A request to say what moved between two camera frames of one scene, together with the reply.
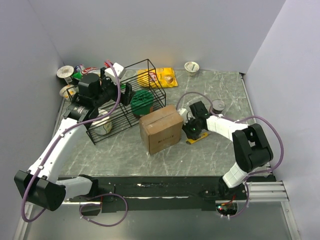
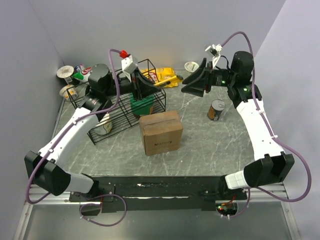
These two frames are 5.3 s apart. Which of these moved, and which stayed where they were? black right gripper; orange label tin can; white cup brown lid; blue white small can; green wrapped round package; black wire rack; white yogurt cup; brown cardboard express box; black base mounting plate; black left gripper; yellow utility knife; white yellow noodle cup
Moved: brown cardboard express box; black right gripper; yellow utility knife; black left gripper
Stayed: white cup brown lid; green wrapped round package; black base mounting plate; black wire rack; white yogurt cup; white yellow noodle cup; blue white small can; orange label tin can
